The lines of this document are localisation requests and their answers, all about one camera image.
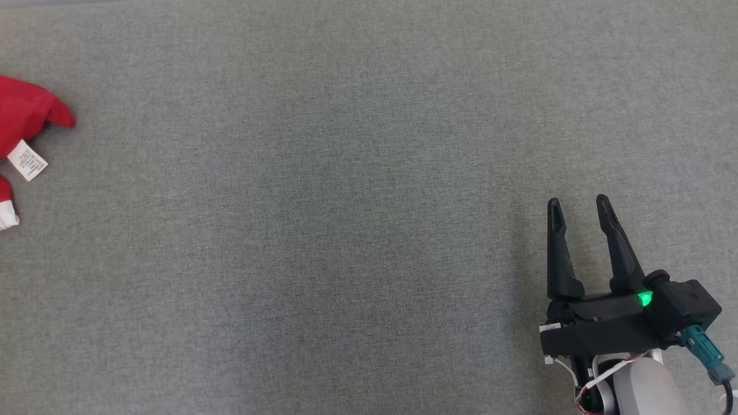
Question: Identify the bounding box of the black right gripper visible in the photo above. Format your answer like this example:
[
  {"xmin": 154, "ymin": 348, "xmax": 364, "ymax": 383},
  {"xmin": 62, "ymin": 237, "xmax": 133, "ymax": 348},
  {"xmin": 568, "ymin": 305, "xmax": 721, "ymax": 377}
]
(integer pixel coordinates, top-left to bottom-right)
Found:
[{"xmin": 539, "ymin": 194, "xmax": 665, "ymax": 359}]

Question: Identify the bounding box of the red jersey with number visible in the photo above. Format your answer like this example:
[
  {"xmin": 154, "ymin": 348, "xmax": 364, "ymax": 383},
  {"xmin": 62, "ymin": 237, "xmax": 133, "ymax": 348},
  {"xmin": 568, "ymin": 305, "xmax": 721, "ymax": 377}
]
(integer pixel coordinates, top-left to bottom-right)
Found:
[{"xmin": 0, "ymin": 75, "xmax": 77, "ymax": 183}]

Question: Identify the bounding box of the thin white red wire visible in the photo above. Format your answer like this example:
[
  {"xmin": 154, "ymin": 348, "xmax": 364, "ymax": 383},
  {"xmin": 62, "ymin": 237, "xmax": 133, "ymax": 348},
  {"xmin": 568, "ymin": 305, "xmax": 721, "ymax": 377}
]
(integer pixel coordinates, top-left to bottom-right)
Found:
[{"xmin": 573, "ymin": 354, "xmax": 647, "ymax": 415}]

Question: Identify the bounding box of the black cable teal connector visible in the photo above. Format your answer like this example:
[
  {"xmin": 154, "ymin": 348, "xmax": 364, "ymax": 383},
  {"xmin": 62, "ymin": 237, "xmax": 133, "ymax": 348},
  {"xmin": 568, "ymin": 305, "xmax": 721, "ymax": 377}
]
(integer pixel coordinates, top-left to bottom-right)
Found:
[{"xmin": 680, "ymin": 325, "xmax": 737, "ymax": 415}]

